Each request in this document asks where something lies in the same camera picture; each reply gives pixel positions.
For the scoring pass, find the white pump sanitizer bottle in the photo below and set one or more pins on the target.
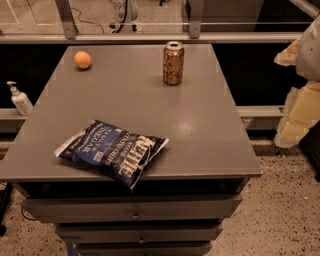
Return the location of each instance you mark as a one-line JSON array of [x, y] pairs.
[[20, 99]]

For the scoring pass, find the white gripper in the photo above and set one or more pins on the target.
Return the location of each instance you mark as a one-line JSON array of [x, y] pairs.
[[310, 55]]

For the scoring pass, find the grey drawer cabinet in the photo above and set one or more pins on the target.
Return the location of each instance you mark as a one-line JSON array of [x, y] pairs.
[[184, 193]]

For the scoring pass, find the white machine base with cable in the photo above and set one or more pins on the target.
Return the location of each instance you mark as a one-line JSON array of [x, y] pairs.
[[125, 12]]

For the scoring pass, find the blue Kettle chip bag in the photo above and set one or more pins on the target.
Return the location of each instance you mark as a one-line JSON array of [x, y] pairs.
[[114, 152]]

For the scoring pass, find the metal railing frame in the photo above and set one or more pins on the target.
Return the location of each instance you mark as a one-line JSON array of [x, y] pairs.
[[84, 22]]

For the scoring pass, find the orange soda can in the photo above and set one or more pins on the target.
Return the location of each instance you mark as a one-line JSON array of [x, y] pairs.
[[173, 62]]

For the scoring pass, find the orange fruit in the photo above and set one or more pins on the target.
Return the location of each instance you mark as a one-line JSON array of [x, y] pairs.
[[82, 60]]

